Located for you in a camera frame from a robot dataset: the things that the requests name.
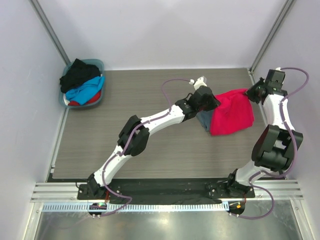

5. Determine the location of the grey blue t shirt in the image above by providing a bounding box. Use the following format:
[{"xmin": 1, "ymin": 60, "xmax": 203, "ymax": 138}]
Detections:
[{"xmin": 196, "ymin": 110, "xmax": 214, "ymax": 132}]

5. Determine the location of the pink red t shirt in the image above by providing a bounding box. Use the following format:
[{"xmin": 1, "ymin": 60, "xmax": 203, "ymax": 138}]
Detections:
[{"xmin": 209, "ymin": 88, "xmax": 255, "ymax": 136}]

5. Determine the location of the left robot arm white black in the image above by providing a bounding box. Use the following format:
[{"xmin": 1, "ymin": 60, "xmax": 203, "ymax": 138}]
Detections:
[{"xmin": 87, "ymin": 86, "xmax": 221, "ymax": 200}]

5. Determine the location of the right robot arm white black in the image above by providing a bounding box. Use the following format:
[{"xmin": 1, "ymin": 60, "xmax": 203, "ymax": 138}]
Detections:
[{"xmin": 225, "ymin": 67, "xmax": 304, "ymax": 198}]

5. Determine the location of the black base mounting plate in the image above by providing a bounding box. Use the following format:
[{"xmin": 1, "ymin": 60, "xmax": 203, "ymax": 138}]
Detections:
[{"xmin": 76, "ymin": 177, "xmax": 256, "ymax": 201}]

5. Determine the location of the teal plastic laundry basket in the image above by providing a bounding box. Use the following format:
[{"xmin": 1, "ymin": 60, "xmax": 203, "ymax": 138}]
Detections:
[{"xmin": 58, "ymin": 58, "xmax": 106, "ymax": 110}]

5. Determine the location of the bright blue t shirt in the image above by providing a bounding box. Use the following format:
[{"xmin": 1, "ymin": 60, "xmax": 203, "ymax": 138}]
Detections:
[{"xmin": 65, "ymin": 75, "xmax": 105, "ymax": 104}]

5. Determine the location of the black t shirt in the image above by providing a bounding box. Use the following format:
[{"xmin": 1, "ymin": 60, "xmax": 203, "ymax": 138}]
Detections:
[{"xmin": 59, "ymin": 58, "xmax": 101, "ymax": 93}]

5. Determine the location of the red garment in basket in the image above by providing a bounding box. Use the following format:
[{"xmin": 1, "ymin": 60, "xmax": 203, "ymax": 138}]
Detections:
[{"xmin": 68, "ymin": 90, "xmax": 102, "ymax": 107}]

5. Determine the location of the white garment in basket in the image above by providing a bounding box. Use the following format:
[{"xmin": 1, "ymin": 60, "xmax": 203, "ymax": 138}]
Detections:
[{"xmin": 62, "ymin": 93, "xmax": 70, "ymax": 106}]

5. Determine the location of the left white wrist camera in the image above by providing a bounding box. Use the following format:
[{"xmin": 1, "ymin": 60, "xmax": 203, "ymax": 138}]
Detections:
[{"xmin": 189, "ymin": 76, "xmax": 207, "ymax": 90}]

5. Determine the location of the right aluminium frame post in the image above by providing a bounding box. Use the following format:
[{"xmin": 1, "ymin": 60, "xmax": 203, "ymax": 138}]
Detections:
[{"xmin": 248, "ymin": 0, "xmax": 296, "ymax": 75}]

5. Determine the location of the aluminium frame post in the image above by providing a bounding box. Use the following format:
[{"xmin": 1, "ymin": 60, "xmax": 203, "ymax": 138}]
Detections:
[
  {"xmin": 29, "ymin": 0, "xmax": 71, "ymax": 65},
  {"xmin": 248, "ymin": 0, "xmax": 296, "ymax": 75}
]

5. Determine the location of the aluminium front rail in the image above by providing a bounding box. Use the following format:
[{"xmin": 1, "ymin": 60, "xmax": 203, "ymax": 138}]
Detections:
[{"xmin": 30, "ymin": 178, "xmax": 304, "ymax": 203}]

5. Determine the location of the white slotted cable duct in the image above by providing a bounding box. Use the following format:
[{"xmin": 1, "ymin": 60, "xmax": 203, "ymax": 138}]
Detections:
[{"xmin": 42, "ymin": 201, "xmax": 229, "ymax": 213}]

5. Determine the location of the left aluminium frame post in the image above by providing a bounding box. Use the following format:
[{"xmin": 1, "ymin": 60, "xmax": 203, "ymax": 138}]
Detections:
[{"xmin": 29, "ymin": 0, "xmax": 71, "ymax": 65}]

